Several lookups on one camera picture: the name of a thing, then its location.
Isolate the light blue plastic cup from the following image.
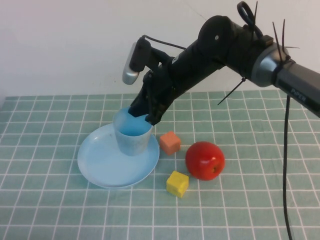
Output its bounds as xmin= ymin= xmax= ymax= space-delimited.
xmin=112 ymin=106 xmax=154 ymax=157

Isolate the thin black camera cable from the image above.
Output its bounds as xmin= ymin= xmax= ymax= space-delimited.
xmin=141 ymin=35 xmax=188 ymax=50

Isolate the yellow foam cube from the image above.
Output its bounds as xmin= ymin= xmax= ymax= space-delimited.
xmin=166 ymin=170 xmax=190 ymax=199

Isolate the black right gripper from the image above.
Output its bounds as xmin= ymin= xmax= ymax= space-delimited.
xmin=128 ymin=54 xmax=201 ymax=126

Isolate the thick black hanging cable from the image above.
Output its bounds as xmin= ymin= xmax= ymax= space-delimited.
xmin=281 ymin=96 xmax=294 ymax=240

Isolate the black looped cable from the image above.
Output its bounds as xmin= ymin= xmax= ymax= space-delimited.
xmin=236 ymin=0 xmax=265 ymax=38

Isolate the green checked tablecloth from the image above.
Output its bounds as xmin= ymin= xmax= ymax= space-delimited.
xmin=0 ymin=89 xmax=320 ymax=240

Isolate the black zip tie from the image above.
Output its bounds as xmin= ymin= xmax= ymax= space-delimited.
xmin=282 ymin=18 xmax=301 ymax=65
xmin=216 ymin=76 xmax=248 ymax=106
xmin=271 ymin=21 xmax=286 ymax=66

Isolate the orange foam cube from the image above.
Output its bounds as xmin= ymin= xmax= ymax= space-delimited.
xmin=159 ymin=131 xmax=182 ymax=156

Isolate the light blue plastic plate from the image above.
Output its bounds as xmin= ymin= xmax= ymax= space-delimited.
xmin=76 ymin=122 xmax=161 ymax=190

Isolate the silver grey wrist camera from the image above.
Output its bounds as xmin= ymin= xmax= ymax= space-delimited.
xmin=121 ymin=36 xmax=161 ymax=86

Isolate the red apple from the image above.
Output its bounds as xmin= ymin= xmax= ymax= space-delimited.
xmin=185 ymin=141 xmax=226 ymax=182

